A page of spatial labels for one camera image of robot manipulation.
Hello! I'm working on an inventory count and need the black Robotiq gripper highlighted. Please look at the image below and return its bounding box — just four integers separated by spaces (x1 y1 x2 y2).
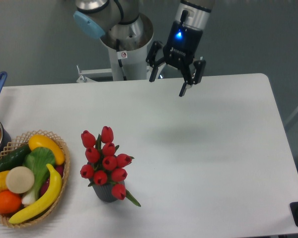
146 21 206 97

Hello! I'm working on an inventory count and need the red tulip bouquet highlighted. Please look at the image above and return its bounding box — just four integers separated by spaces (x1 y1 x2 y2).
80 126 141 207

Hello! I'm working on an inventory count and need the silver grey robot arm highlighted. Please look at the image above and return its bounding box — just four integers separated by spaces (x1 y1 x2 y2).
74 0 215 96

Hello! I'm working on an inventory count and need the dark grey ribbed vase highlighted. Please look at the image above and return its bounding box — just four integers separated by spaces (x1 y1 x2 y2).
92 183 118 202

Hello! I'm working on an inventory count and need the dark red vegetable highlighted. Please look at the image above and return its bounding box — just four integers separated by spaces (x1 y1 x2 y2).
40 165 64 197

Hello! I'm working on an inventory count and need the yellow squash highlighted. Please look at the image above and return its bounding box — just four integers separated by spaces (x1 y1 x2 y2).
28 134 65 166

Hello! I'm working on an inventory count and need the green bok choy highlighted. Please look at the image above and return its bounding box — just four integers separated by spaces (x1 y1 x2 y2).
22 147 55 207

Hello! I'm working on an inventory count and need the yellow banana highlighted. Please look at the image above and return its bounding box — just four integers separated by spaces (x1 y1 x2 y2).
8 164 62 225

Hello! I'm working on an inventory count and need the woven wicker basket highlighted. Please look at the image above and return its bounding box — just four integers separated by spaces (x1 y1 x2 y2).
0 130 71 228

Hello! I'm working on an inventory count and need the green cucumber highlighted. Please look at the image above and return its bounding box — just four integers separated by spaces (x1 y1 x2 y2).
0 144 31 172

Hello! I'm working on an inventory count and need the beige round disc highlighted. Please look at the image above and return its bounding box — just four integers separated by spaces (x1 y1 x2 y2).
5 166 35 194

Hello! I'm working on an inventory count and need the orange fruit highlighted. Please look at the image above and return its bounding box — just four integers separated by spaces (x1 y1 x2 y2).
0 190 21 214

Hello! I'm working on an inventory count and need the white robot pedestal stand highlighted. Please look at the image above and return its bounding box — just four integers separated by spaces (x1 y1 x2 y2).
77 46 202 83

